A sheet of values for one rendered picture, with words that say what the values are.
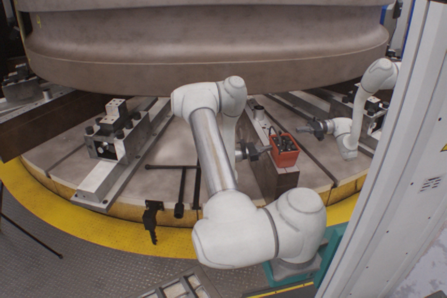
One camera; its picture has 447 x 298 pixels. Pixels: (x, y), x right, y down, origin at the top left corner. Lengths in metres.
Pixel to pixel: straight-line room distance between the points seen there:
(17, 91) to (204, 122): 3.16
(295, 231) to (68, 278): 1.75
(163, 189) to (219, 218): 1.39
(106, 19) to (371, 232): 2.15
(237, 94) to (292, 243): 0.63
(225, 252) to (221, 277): 1.25
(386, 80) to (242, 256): 1.04
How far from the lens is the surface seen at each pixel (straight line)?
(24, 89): 3.94
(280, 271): 0.96
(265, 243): 0.80
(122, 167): 2.28
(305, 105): 3.12
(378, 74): 1.43
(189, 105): 1.11
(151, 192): 2.15
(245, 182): 2.18
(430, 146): 0.67
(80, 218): 2.58
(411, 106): 0.56
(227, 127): 1.38
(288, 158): 1.68
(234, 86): 1.16
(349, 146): 1.79
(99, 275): 2.18
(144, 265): 2.13
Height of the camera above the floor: 1.76
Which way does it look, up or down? 32 degrees down
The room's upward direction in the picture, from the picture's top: straight up
